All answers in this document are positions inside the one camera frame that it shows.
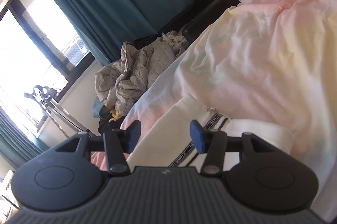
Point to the pastel bed duvet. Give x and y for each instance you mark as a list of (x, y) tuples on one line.
[(263, 55)]

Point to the yellow cloth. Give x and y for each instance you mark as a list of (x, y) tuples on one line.
[(115, 116)]

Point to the dark framed window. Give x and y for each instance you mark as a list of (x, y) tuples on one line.
[(21, 55)]

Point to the cream pants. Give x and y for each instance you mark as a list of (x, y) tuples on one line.
[(171, 129)]

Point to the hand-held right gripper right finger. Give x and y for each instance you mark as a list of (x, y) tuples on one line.
[(197, 137)]

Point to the black sofa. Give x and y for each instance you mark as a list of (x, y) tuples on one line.
[(205, 3)]

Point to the teal cloth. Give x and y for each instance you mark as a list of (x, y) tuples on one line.
[(97, 109)]

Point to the white patterned cloth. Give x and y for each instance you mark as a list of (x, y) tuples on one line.
[(173, 40)]

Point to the grey quilted jacket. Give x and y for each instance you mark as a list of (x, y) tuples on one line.
[(137, 69)]

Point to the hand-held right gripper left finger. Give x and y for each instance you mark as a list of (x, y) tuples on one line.
[(134, 134)]

